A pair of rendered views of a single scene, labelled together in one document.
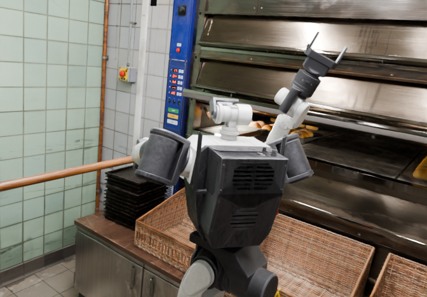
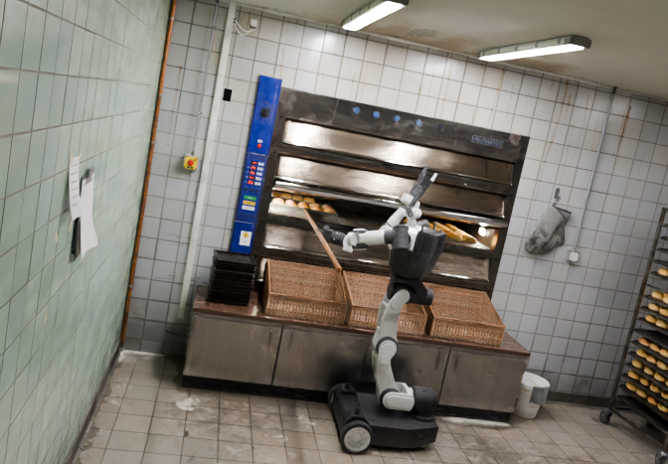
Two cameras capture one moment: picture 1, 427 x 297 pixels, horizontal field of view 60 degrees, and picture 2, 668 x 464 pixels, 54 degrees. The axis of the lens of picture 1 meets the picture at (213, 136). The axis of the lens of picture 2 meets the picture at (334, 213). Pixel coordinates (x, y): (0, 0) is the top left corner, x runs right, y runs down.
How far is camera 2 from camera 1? 3.44 m
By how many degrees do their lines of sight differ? 45
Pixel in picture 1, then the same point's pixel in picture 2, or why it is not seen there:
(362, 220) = not seen: hidden behind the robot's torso
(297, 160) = not seen: hidden behind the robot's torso
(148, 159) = (404, 239)
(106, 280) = (235, 351)
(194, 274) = (401, 297)
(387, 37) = (419, 154)
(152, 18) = (224, 111)
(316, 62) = (425, 181)
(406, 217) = not seen: hidden behind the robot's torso
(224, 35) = (305, 138)
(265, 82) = (339, 176)
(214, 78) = (293, 171)
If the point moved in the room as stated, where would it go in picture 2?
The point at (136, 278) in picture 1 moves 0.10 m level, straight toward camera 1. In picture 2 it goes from (274, 338) to (285, 344)
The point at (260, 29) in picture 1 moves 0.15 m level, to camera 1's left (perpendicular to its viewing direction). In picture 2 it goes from (335, 137) to (320, 135)
